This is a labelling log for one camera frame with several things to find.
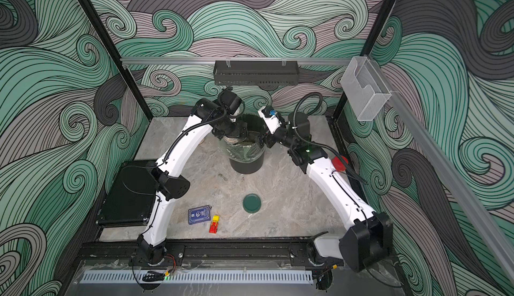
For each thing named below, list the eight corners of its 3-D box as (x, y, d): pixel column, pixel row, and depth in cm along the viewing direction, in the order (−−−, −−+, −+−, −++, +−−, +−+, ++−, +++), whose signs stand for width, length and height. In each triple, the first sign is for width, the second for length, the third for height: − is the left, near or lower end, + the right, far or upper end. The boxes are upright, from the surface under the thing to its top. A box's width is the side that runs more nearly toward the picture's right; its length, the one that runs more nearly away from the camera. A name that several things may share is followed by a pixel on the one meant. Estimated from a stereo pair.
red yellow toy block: (209, 233, 80) (208, 231, 79) (211, 217, 85) (210, 215, 83) (218, 233, 80) (217, 231, 79) (219, 217, 85) (219, 215, 83)
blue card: (189, 225, 82) (188, 223, 81) (189, 210, 86) (188, 208, 84) (211, 220, 84) (210, 218, 82) (210, 206, 87) (209, 204, 86)
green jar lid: (242, 213, 86) (242, 211, 84) (243, 195, 91) (242, 193, 89) (261, 213, 86) (261, 211, 84) (260, 195, 91) (261, 193, 89)
